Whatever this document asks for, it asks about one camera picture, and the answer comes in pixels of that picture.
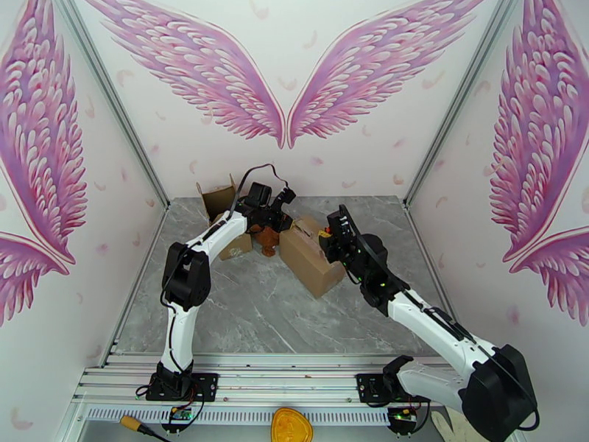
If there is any white slotted cable duct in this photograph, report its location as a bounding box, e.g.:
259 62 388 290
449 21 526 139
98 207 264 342
86 406 398 427

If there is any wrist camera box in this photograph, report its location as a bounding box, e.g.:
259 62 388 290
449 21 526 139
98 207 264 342
275 186 297 211
325 203 354 246

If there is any white work glove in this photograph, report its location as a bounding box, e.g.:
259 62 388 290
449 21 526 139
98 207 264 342
431 408 475 442

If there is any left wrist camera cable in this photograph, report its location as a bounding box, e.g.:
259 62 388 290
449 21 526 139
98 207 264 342
228 163 291 225

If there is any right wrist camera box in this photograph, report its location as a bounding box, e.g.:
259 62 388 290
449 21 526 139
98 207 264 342
325 203 354 246

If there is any yellow round plastic object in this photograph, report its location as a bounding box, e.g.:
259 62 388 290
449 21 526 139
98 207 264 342
270 407 314 442

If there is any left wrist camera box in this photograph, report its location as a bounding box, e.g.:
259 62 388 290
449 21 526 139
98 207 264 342
275 186 297 211

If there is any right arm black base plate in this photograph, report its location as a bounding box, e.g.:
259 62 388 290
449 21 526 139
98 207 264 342
356 372 433 406

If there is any brown plush toy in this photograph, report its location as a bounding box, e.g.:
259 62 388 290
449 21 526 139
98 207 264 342
253 225 283 259

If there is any aluminium corner post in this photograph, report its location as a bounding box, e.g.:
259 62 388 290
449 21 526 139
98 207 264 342
403 0 526 211
49 0 172 211

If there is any long taped cardboard box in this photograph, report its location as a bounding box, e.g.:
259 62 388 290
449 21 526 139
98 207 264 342
196 173 255 262

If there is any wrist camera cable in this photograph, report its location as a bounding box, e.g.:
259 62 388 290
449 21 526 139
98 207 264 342
338 203 540 432
228 163 291 225

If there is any yellow plug with black cable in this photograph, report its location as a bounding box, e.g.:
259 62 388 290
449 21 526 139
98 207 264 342
120 415 174 442

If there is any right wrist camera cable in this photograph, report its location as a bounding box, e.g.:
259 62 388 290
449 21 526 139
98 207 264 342
338 203 540 432

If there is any aluminium rail base frame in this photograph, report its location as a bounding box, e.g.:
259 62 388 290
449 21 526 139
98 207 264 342
68 352 512 442

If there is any short taped cardboard box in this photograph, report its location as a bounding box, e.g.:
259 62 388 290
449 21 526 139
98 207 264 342
278 217 347 299

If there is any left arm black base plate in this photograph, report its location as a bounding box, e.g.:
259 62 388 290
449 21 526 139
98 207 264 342
146 372 219 402

